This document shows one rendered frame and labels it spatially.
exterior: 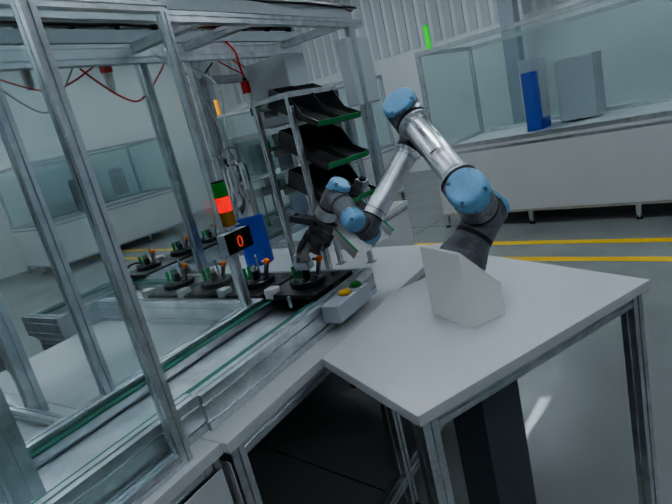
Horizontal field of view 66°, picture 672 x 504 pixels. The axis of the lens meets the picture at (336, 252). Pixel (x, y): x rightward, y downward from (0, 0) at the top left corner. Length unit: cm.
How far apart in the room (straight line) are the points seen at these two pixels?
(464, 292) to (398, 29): 1030
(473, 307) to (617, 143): 404
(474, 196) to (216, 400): 86
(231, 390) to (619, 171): 461
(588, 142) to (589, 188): 44
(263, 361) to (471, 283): 63
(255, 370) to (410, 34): 1036
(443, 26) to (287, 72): 818
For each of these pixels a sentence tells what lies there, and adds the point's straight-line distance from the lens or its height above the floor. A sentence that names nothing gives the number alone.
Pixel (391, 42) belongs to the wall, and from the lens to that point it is 1167.
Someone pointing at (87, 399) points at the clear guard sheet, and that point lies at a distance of 115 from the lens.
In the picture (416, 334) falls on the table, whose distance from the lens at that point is 158.
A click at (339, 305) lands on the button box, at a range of 165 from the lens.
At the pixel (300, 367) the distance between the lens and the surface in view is 155.
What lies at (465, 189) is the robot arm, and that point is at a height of 126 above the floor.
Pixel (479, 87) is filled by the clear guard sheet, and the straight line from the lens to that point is 580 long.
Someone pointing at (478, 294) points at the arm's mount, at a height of 95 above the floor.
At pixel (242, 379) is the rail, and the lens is 144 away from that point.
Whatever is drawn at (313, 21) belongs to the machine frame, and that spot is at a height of 207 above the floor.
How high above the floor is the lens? 153
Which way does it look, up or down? 14 degrees down
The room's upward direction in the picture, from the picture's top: 13 degrees counter-clockwise
